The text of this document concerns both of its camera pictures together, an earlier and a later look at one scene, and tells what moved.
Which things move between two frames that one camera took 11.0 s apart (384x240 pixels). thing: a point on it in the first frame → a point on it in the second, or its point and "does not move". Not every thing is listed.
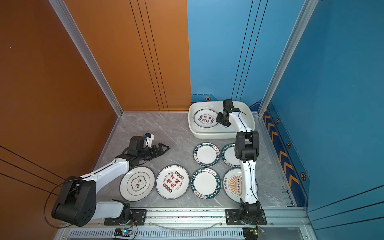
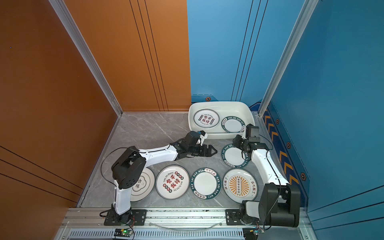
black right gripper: x=218 y=119 → x=237 y=140
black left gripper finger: x=157 y=150 → x=207 y=151
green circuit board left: x=124 y=232 does not move
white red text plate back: x=205 y=118 does not move
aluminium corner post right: x=304 y=17 does not move
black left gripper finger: x=160 y=148 → x=208 y=152
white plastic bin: x=203 y=123 does not move
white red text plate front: x=172 y=182 does not move
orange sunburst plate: x=232 y=185 does not move
